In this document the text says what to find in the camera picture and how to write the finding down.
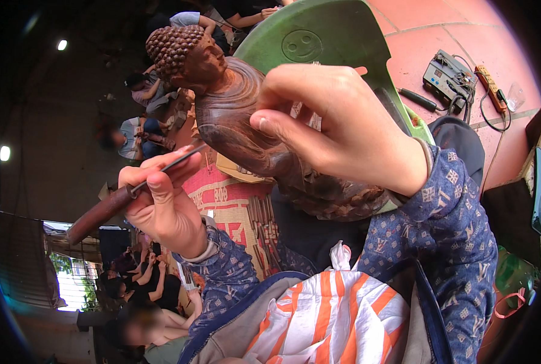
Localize person's right hand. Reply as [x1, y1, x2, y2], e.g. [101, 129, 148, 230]
[250, 63, 429, 198]

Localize person's left hand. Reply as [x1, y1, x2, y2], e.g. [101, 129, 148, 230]
[118, 147, 209, 259]

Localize wooden handled carving chisel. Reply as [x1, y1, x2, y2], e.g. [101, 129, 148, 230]
[66, 144, 208, 247]

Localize brown wooden buddha statue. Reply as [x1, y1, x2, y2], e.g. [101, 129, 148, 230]
[145, 25, 391, 222]

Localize tan cardboard piece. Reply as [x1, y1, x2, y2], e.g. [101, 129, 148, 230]
[215, 152, 276, 184]

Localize row of carving chisels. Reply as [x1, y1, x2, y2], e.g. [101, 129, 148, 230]
[246, 195, 284, 275]

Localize green plastic chair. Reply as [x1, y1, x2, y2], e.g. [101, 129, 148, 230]
[233, 0, 435, 145]

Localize grey power supply box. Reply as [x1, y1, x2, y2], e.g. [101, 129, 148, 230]
[422, 49, 477, 114]

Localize person's legs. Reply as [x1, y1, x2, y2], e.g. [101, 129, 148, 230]
[270, 184, 372, 275]

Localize orange power strip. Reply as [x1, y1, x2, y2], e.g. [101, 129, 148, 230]
[474, 65, 509, 114]

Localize grey window blind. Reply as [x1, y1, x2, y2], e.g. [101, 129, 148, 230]
[0, 211, 67, 311]

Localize clear glass cup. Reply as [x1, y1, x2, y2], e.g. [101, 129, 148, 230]
[506, 82, 526, 113]

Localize orange white striped bag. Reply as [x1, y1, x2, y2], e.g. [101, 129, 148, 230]
[242, 240, 411, 364]

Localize green plastic bottle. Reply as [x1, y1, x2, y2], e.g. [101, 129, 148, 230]
[494, 246, 540, 310]

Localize black handled tool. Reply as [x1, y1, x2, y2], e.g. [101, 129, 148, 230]
[396, 87, 439, 113]

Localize black power cable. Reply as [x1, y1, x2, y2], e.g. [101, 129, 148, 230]
[479, 86, 512, 133]

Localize pink strap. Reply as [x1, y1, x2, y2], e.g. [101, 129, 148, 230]
[493, 287, 527, 320]

